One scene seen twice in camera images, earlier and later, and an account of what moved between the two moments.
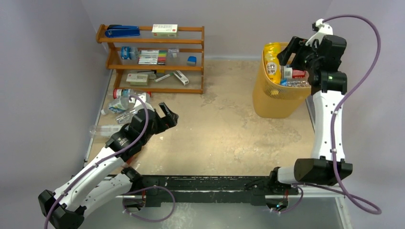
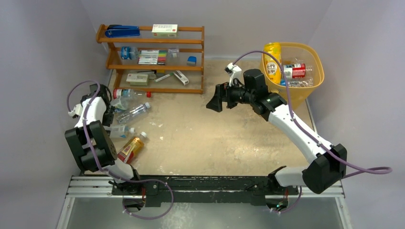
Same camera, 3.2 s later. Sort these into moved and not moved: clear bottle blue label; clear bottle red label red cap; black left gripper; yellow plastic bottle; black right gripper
Moved: black right gripper; black left gripper
Not moved: clear bottle red label red cap; yellow plastic bottle; clear bottle blue label
